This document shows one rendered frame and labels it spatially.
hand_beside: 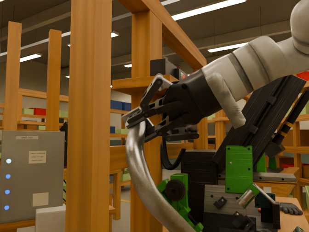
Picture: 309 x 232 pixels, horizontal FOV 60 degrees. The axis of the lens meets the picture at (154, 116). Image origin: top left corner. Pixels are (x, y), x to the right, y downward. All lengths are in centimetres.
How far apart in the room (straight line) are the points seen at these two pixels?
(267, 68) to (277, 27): 830
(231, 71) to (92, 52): 48
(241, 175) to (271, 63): 88
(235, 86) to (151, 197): 20
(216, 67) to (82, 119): 47
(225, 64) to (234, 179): 89
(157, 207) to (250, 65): 24
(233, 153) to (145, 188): 91
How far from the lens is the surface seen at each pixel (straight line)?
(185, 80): 43
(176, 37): 152
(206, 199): 129
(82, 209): 80
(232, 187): 125
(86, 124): 77
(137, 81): 104
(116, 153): 103
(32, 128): 872
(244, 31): 891
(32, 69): 1260
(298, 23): 43
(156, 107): 44
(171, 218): 43
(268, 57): 42
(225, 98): 38
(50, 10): 773
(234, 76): 41
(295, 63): 46
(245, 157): 127
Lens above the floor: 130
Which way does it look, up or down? 5 degrees up
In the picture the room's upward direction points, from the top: straight up
